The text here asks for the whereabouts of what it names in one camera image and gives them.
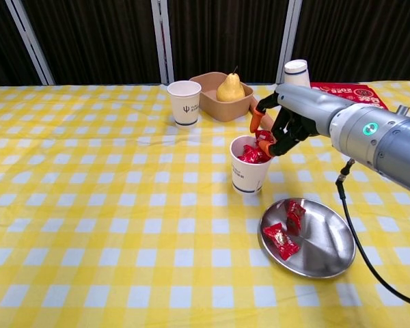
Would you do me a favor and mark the yellow pear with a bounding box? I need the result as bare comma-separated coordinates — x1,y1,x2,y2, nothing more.
216,66,246,103

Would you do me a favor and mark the white jar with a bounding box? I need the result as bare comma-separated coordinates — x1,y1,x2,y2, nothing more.
283,59,311,88

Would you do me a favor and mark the brown paper food box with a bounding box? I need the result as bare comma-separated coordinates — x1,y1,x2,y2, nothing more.
189,71,254,122

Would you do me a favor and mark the white paper cup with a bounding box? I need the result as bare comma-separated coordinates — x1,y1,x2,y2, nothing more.
167,80,202,128
229,135,273,196

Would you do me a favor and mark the round metal plate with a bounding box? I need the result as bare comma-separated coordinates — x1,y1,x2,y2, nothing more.
258,197,357,279

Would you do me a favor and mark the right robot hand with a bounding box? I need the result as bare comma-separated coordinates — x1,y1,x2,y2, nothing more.
250,83,350,157

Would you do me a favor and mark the grey partition post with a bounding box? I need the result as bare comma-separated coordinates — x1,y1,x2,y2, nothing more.
5,0,57,86
275,0,303,85
150,0,175,85

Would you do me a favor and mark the yellow white checkered tablecloth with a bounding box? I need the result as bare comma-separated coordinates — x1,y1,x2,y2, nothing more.
0,81,410,328

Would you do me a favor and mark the wooden rolling pin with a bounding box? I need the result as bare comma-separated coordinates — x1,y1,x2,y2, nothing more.
248,97,276,131

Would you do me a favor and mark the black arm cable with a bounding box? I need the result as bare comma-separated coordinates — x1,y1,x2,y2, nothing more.
335,159,410,310

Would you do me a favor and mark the red spiral calendar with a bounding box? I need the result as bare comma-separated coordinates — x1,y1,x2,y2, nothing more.
310,81,390,111

